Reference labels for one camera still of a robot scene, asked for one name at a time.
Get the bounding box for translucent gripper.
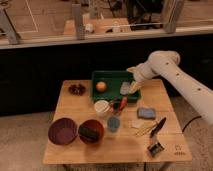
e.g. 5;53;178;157
127;65;144;94

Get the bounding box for orange apple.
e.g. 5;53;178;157
96;81;107;92

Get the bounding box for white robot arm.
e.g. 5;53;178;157
127;51;213;125

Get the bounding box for red bowl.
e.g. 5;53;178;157
78;119;104;144

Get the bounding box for purple bowl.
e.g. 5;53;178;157
48;118;77;145

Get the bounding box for grey crumpled cloth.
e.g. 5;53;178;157
120;81;131;95

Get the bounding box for green plastic tray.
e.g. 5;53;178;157
90;71;133;101

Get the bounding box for small dark cup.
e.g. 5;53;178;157
112;101;120;111

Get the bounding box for blue sponge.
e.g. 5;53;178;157
137;107;156;119

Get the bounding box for white cup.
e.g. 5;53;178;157
94;100;110;117

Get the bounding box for blue plastic cup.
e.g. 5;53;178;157
107;116;120;132

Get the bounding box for black binder clip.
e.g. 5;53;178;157
148;142;164;157

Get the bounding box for black sponge block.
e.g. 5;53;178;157
78;126;99;140

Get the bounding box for wooden table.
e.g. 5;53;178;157
43;79;192;164

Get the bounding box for red handled tool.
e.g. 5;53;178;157
119;96;128;110

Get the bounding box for black cable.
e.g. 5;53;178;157
181;115;203;133

